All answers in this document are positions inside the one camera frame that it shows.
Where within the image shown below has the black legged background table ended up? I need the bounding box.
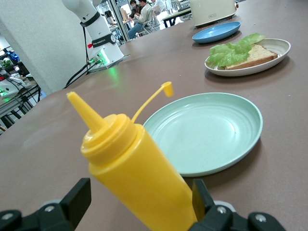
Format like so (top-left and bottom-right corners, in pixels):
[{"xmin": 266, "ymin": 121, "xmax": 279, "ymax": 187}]
[{"xmin": 162, "ymin": 8, "xmax": 193, "ymax": 28}]

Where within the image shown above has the seated person with mask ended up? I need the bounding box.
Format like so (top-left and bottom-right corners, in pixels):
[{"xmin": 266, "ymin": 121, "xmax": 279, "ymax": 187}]
[{"xmin": 128, "ymin": 0, "xmax": 142, "ymax": 19}]

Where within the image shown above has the beige plate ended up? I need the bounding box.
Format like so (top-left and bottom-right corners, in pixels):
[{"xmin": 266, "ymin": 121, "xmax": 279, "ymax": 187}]
[{"xmin": 204, "ymin": 38, "xmax": 292, "ymax": 77}]

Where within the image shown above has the green lettuce leaf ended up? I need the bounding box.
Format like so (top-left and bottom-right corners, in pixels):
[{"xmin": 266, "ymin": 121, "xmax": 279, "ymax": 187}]
[{"xmin": 208, "ymin": 33, "xmax": 266, "ymax": 68}]

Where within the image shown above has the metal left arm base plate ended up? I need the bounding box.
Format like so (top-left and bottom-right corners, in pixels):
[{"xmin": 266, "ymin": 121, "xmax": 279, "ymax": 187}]
[{"xmin": 86, "ymin": 54, "xmax": 132, "ymax": 74}]

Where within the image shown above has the seated person beige shirt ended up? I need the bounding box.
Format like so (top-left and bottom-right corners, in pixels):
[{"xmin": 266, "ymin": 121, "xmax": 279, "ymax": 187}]
[{"xmin": 127, "ymin": 0, "xmax": 154, "ymax": 39}]

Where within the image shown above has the white device green light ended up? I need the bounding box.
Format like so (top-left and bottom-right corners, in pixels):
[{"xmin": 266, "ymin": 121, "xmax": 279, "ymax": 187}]
[{"xmin": 0, "ymin": 79, "xmax": 27, "ymax": 99}]

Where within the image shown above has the blue plate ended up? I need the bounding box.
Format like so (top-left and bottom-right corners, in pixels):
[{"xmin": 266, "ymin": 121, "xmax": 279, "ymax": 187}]
[{"xmin": 192, "ymin": 21, "xmax": 242, "ymax": 44}]

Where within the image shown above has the brown bread slice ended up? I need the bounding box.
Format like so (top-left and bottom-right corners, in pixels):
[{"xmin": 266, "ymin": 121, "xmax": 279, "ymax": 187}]
[{"xmin": 224, "ymin": 44, "xmax": 279, "ymax": 71}]

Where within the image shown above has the mint green plate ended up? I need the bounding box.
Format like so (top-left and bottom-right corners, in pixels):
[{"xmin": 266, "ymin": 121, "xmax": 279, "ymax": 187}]
[{"xmin": 142, "ymin": 92, "xmax": 264, "ymax": 178}]

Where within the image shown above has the yellow mustard squeeze bottle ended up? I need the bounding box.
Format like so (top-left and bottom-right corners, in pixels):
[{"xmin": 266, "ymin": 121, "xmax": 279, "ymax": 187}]
[{"xmin": 66, "ymin": 81, "xmax": 200, "ymax": 231}]

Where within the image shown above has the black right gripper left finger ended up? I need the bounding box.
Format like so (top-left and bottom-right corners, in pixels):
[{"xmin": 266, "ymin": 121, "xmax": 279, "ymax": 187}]
[{"xmin": 0, "ymin": 178, "xmax": 92, "ymax": 231}]

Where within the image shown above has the seated person white shirt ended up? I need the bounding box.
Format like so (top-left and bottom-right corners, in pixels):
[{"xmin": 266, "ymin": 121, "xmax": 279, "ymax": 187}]
[{"xmin": 151, "ymin": 0, "xmax": 167, "ymax": 14}]

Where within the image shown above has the cream white toaster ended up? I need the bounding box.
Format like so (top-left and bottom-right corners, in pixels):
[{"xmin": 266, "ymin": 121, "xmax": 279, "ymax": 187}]
[{"xmin": 190, "ymin": 0, "xmax": 240, "ymax": 28}]

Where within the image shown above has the black base cable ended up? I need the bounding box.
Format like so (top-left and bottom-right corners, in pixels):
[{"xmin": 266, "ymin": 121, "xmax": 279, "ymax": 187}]
[{"xmin": 64, "ymin": 56, "xmax": 102, "ymax": 90}]

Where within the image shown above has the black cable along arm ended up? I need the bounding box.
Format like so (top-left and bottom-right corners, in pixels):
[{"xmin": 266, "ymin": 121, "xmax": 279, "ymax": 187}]
[{"xmin": 82, "ymin": 26, "xmax": 90, "ymax": 64}]

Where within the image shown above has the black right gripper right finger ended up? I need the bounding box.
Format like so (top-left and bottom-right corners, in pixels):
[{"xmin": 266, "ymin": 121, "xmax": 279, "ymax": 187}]
[{"xmin": 190, "ymin": 180, "xmax": 287, "ymax": 231}]

